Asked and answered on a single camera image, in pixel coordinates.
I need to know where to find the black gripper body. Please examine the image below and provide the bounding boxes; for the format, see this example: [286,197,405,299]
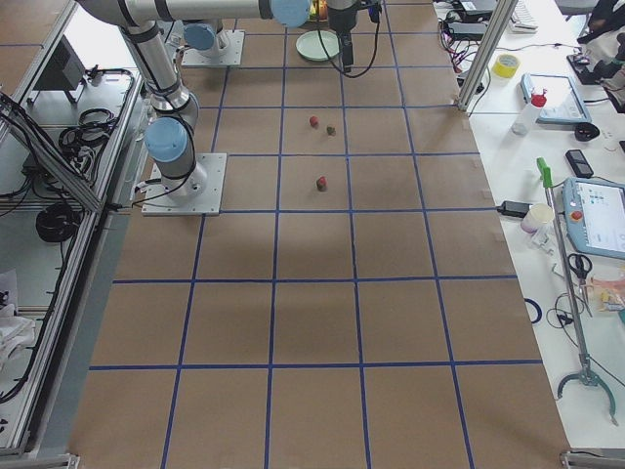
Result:
[326,0,360,34]

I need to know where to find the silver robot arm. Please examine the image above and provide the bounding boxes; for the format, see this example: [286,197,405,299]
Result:
[79,1,311,211]
[179,19,230,60]

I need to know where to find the pale green plate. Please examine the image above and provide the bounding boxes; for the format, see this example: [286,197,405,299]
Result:
[296,30,339,62]

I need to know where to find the yellow tape roll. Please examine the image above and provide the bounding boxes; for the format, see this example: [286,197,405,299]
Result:
[492,54,521,78]

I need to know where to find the red cap plastic bottle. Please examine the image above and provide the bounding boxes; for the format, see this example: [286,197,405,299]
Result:
[511,90,547,136]

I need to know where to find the far teach pendant tablet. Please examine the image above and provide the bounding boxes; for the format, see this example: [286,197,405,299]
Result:
[520,73,592,125]

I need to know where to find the teach pendant tablet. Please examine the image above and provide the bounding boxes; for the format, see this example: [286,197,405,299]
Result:
[520,73,592,125]
[562,178,624,260]

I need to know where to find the black power adapter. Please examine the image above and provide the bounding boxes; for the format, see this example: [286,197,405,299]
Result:
[496,200,531,219]

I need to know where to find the paper cup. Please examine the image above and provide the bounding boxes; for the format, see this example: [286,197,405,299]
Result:
[521,203,555,235]

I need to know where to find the near teach pendant tablet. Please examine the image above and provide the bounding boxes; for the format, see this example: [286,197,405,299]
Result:
[562,178,624,260]

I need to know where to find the long reach grabber tool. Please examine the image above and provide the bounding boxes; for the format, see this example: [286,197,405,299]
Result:
[535,156,619,427]

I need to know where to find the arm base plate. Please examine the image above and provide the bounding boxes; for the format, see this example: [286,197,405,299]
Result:
[182,24,245,67]
[141,153,228,216]

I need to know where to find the aluminium frame post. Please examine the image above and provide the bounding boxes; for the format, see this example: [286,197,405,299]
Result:
[457,0,518,111]

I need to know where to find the black handled scissors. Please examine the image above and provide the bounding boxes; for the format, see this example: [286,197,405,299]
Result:
[567,253,593,317]

